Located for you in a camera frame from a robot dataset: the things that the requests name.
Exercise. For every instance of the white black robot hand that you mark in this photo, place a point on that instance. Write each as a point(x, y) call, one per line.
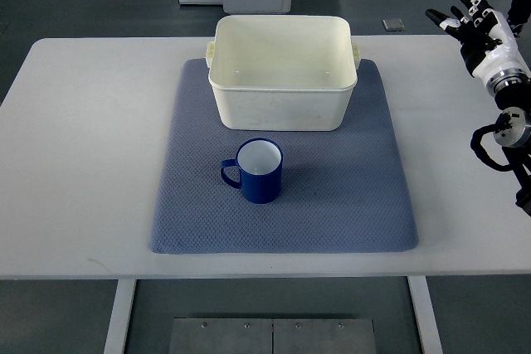
point(487, 44)

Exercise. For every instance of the blue enamel mug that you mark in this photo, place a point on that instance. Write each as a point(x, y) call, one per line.
point(256, 170)

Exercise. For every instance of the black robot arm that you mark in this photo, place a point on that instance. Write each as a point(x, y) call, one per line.
point(511, 130)

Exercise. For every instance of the white plastic box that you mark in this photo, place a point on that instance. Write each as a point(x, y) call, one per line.
point(282, 72)

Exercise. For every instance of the person in dark trousers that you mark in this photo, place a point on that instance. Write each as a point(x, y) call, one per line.
point(518, 15)

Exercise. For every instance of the small grey floor plate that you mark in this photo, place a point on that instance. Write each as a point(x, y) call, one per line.
point(393, 25)

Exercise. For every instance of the blue textured mat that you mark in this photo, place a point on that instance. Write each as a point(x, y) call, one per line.
point(343, 191)

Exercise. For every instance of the right white table leg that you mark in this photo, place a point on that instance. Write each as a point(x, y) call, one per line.
point(425, 316)

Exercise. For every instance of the white table leg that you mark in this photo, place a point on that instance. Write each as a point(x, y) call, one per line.
point(117, 333)
point(425, 316)

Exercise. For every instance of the grey metal floor plate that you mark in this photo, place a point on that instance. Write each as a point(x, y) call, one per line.
point(272, 335)

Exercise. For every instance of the left white table leg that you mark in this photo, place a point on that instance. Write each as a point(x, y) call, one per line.
point(117, 333)

